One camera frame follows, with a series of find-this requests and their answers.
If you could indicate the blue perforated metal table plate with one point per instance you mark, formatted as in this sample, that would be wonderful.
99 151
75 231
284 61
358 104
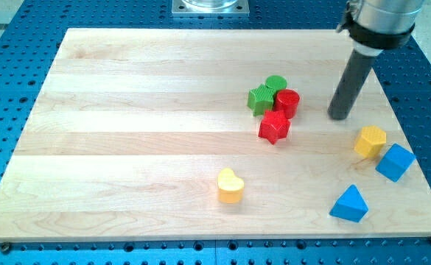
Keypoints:
32 35

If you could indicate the blue triangle block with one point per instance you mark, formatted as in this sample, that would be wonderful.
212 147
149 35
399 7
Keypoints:
350 205

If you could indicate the light wooden board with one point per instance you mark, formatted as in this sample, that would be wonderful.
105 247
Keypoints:
132 127

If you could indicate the yellow hexagon block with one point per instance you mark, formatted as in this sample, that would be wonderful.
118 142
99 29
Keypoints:
370 141

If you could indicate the green cylinder block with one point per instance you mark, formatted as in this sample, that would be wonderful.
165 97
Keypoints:
276 82

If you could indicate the red star block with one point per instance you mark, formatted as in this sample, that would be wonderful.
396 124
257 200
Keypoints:
274 126

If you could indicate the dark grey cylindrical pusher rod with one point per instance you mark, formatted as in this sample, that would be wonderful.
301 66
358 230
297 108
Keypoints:
353 78

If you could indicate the blue cube block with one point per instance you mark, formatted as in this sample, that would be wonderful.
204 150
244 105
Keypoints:
395 162

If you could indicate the yellow heart block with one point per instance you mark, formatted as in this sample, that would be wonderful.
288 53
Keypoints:
230 187

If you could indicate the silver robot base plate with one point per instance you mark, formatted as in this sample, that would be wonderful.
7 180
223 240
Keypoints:
193 8

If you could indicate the green star block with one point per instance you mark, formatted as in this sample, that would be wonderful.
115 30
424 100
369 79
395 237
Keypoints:
261 99

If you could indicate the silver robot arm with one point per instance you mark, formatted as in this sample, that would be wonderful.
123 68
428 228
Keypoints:
374 26

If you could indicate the red cylinder block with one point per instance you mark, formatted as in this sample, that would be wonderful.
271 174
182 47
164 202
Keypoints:
287 101

